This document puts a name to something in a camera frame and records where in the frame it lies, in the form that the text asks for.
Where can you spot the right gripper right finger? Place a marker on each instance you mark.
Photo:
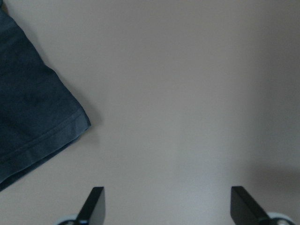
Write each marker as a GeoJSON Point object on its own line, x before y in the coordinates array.
{"type": "Point", "coordinates": [244, 210]}

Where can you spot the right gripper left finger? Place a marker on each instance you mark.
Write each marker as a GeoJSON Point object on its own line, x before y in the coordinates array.
{"type": "Point", "coordinates": [93, 210]}

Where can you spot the black printed t-shirt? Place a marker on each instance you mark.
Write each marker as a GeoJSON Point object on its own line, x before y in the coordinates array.
{"type": "Point", "coordinates": [39, 117]}

